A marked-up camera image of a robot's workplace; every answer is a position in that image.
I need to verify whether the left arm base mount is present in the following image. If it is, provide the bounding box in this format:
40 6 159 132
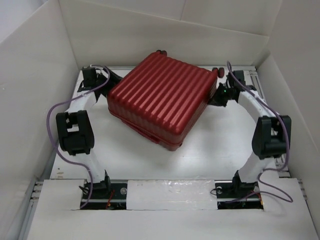
80 182 128 211

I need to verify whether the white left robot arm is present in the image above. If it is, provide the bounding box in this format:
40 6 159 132
55 64 122 199

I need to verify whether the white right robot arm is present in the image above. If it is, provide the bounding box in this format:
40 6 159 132
208 70 292 197

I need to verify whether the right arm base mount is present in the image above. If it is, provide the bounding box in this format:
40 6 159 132
210 181 264 210

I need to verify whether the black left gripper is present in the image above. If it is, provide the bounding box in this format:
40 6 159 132
96 67 126 99

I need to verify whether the red hard-shell suitcase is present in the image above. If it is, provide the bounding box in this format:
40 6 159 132
107 50 225 151

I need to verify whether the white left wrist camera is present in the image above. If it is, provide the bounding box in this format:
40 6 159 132
82 64 96 71

